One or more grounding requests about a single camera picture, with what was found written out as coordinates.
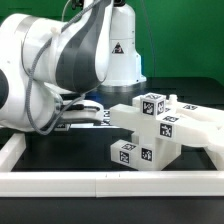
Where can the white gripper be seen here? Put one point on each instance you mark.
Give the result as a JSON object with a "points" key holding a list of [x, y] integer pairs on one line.
{"points": [[84, 111]]}

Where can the white tagged cube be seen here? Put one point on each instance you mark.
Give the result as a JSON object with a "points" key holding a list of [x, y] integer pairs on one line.
{"points": [[152, 104]]}

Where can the white long chair bar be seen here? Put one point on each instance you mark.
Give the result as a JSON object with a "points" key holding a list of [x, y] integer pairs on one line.
{"points": [[178, 129]]}

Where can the white tagged cube nut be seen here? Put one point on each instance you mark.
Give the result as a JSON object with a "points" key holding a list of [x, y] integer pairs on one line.
{"points": [[62, 127]]}

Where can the white chair seat block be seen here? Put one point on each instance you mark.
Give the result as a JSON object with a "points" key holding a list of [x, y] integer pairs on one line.
{"points": [[162, 153]]}

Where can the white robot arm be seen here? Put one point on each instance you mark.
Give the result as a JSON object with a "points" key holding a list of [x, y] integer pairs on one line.
{"points": [[47, 66]]}

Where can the white marker sheet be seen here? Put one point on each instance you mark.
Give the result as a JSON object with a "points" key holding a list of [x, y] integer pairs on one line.
{"points": [[105, 123]]}

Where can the white U-shaped boundary frame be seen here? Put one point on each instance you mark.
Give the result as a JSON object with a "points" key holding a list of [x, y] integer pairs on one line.
{"points": [[100, 184]]}

